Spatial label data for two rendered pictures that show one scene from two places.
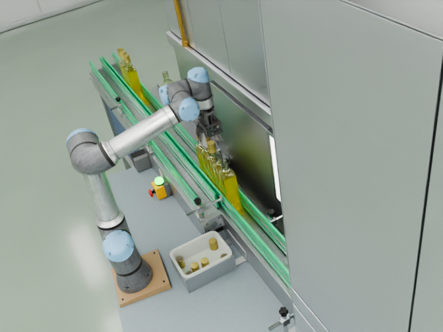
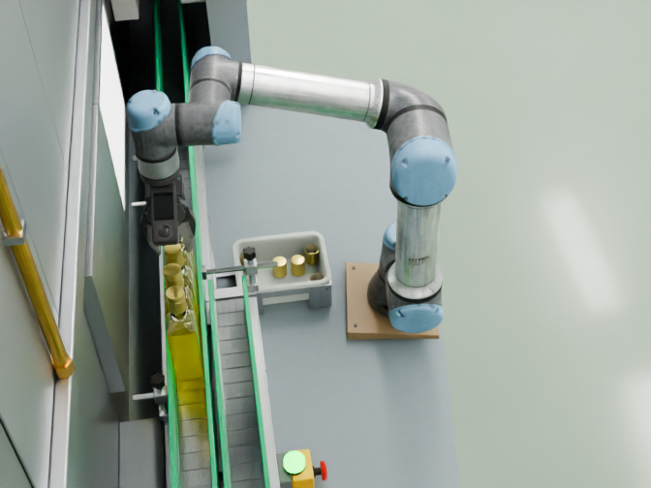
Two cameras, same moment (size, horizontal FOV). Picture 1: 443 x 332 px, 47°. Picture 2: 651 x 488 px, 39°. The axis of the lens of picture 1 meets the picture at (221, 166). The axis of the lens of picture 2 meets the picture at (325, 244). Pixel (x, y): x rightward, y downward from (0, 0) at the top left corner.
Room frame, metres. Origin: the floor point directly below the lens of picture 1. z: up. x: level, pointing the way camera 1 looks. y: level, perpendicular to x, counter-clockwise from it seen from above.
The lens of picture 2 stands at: (2.86, 0.60, 2.48)
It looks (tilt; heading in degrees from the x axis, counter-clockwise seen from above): 47 degrees down; 193
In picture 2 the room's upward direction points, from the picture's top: 1 degrees counter-clockwise
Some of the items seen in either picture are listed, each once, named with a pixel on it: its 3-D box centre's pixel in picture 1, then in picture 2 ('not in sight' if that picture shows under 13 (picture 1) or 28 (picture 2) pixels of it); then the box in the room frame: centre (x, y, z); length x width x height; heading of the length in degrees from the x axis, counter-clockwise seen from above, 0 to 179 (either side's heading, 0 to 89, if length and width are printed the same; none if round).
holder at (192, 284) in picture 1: (208, 257); (270, 276); (1.43, 0.13, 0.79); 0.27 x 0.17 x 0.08; 111
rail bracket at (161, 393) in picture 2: not in sight; (151, 399); (1.92, 0.02, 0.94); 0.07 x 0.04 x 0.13; 111
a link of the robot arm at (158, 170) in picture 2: (204, 101); (155, 159); (1.69, 0.02, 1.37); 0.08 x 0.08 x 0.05
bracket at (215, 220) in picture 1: (212, 222); (235, 300); (1.57, 0.09, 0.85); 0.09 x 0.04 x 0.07; 111
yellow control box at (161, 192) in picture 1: (161, 188); (296, 474); (1.94, 0.32, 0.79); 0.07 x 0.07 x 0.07; 21
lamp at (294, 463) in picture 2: (159, 180); (294, 461); (1.94, 0.31, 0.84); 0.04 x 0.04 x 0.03
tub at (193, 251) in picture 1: (202, 259); (281, 272); (1.42, 0.15, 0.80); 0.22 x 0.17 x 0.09; 111
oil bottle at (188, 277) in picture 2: (217, 174); (183, 304); (1.71, 0.02, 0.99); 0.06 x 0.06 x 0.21; 20
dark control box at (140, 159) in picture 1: (140, 161); not in sight; (2.20, 0.42, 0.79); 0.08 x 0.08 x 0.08; 21
